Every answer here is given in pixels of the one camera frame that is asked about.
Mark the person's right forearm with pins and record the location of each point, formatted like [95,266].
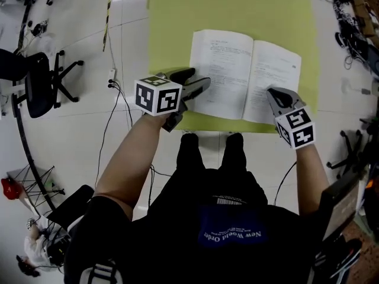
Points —
[311,182]

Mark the red cap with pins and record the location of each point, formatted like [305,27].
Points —
[10,188]

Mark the small white grey device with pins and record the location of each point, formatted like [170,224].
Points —
[359,89]

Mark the black star chair base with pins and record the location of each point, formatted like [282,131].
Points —
[350,155]

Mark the white book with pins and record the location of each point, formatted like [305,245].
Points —
[225,69]

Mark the black curved rail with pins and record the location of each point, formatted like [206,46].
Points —
[23,135]

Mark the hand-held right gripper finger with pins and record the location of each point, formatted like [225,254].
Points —
[284,97]
[274,103]

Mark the person's left leg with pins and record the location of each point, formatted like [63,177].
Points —
[189,152]

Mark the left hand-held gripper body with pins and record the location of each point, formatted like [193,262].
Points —
[158,95]

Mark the person's black printed t-shirt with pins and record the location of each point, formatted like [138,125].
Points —
[183,247]

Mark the person's right leg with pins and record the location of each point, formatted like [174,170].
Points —
[234,151]

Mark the white power strip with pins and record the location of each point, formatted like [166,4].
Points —
[112,75]

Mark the person's left forearm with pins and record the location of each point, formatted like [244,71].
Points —
[130,161]

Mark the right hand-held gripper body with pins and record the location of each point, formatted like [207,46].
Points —
[297,127]

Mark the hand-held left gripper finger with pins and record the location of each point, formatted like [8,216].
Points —
[197,87]
[183,74]

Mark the black seat with white trim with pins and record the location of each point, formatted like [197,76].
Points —
[72,206]

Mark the person's leg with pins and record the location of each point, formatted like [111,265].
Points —
[189,152]
[234,151]

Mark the brown cardboard boxes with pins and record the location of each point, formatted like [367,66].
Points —
[365,16]

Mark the yellow-green tablecloth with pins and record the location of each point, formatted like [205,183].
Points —
[231,7]

